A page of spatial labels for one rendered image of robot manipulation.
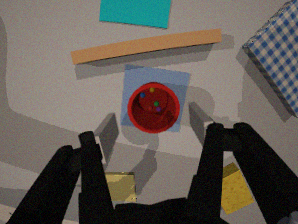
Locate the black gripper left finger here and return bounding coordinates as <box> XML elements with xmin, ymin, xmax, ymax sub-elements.
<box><xmin>6</xmin><ymin>112</ymin><xmax>119</xmax><ymax>224</ymax></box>

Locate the yellow sponge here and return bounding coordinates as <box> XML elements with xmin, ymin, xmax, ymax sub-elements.
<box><xmin>221</xmin><ymin>162</ymin><xmax>254</xmax><ymax>215</ymax></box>

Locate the yellow square pad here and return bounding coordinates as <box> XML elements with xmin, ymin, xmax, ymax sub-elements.
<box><xmin>105</xmin><ymin>172</ymin><xmax>136</xmax><ymax>202</ymax></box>

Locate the red cup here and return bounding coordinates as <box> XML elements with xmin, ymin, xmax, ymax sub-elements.
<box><xmin>127</xmin><ymin>82</ymin><xmax>180</xmax><ymax>133</ymax></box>

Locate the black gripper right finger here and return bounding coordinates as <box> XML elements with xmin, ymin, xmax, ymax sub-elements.
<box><xmin>177</xmin><ymin>102</ymin><xmax>298</xmax><ymax>224</ymax></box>

